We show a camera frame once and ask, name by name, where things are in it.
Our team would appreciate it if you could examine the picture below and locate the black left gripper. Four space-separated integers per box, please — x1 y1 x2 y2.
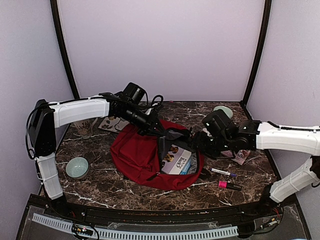
118 103 168 136

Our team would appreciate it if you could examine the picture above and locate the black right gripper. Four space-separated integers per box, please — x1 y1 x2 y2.
188 130 233 160

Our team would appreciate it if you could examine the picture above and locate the red student backpack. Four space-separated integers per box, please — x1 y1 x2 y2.
110 120 205 191

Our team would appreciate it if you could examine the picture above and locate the dog picture book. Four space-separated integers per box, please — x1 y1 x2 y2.
160 144 197 175

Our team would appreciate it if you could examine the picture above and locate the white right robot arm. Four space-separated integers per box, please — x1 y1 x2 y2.
191 120 320 217

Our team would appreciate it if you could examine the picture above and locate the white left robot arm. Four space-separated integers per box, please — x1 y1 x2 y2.
25 82 163 218

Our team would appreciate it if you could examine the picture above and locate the purple capped white marker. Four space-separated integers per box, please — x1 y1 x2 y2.
211 168 237 177

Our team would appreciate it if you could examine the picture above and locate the pink illustrated small book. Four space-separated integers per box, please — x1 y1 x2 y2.
221 150 251 166

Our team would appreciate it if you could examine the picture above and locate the floral ceramic trivet tile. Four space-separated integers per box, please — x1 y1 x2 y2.
98 116 129 133

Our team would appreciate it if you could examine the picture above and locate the green bowl back right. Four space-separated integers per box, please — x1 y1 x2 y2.
213 105 234 119

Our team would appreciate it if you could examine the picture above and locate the green bowl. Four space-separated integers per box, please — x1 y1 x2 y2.
65 157 89 180
213 105 234 119

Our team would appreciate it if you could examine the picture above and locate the pink and black highlighter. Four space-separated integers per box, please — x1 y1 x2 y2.
218 181 242 191

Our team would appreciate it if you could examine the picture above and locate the cream floral mug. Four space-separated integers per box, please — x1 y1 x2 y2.
73 118 98 139

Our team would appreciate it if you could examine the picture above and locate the green bowl front left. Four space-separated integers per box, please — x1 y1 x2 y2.
65 157 89 180

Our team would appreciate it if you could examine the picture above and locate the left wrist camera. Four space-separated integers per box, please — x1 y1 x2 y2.
145 94 164 116

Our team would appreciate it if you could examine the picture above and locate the black curved table edge rail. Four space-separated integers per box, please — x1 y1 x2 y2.
29 194 298 226

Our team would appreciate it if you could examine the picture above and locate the white slotted cable duct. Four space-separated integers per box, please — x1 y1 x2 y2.
31 213 239 240

